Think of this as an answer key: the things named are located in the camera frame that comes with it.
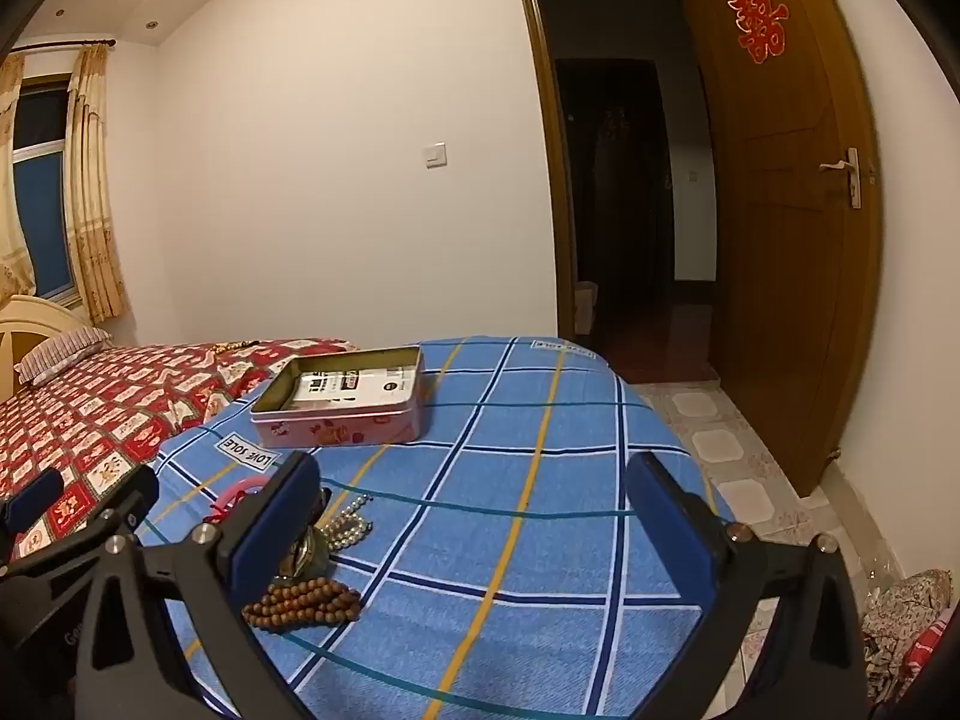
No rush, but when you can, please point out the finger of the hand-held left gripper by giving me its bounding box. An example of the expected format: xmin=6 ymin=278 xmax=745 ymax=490
xmin=0 ymin=467 xmax=65 ymax=542
xmin=6 ymin=465 xmax=161 ymax=582

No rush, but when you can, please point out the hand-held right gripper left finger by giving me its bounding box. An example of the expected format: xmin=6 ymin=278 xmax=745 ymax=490
xmin=73 ymin=452 xmax=323 ymax=720

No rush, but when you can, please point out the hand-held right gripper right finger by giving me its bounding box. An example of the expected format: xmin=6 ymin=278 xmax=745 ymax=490
xmin=627 ymin=451 xmax=875 ymax=720

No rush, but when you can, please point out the green jade bracelet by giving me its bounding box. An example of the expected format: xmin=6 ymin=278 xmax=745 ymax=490
xmin=281 ymin=486 xmax=333 ymax=580

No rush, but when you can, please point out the pink bangle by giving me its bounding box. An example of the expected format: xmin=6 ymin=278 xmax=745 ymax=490
xmin=204 ymin=475 xmax=269 ymax=524

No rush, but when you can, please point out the pearl necklace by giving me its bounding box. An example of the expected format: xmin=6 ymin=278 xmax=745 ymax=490
xmin=319 ymin=493 xmax=374 ymax=550

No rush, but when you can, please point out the wooden bead bracelet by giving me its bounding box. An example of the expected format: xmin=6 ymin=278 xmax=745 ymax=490
xmin=242 ymin=576 xmax=362 ymax=629

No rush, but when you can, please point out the pink tin box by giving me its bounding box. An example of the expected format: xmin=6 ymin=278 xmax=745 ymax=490
xmin=250 ymin=346 xmax=427 ymax=449

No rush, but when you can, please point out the red patterned bed sheet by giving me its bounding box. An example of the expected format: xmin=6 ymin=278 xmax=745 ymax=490
xmin=0 ymin=337 xmax=361 ymax=565

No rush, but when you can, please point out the blue plaid blanket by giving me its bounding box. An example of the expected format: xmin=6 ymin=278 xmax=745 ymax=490
xmin=139 ymin=335 xmax=740 ymax=720

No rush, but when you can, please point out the striped pillow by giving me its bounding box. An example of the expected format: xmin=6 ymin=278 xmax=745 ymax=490
xmin=15 ymin=325 xmax=113 ymax=385

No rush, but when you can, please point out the black and white printed card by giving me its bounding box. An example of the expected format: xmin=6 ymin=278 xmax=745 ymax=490
xmin=289 ymin=366 xmax=418 ymax=412

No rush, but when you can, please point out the cream bed headboard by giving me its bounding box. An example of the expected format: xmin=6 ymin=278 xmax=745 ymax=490
xmin=0 ymin=294 xmax=89 ymax=400

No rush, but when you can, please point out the patterned cloth pile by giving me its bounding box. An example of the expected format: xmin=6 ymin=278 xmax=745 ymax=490
xmin=861 ymin=568 xmax=959 ymax=704

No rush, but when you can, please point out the window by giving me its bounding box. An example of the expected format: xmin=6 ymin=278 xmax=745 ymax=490
xmin=13 ymin=77 xmax=77 ymax=306

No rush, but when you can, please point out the wooden door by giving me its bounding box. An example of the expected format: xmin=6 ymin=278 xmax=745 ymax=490
xmin=681 ymin=0 xmax=883 ymax=500

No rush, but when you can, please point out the narrow beige curtain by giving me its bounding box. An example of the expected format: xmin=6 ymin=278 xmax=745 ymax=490
xmin=65 ymin=43 xmax=127 ymax=323

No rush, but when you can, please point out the curtain rod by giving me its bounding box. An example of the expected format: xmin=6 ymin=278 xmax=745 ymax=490
xmin=0 ymin=37 xmax=115 ymax=59

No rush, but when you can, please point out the red paper door decoration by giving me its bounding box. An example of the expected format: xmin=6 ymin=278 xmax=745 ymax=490
xmin=725 ymin=0 xmax=791 ymax=63

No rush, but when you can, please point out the metal door handle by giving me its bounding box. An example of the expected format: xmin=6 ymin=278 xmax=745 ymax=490
xmin=819 ymin=148 xmax=863 ymax=210

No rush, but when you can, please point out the wooden door frame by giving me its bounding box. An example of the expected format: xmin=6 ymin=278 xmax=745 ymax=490
xmin=508 ymin=0 xmax=702 ymax=346

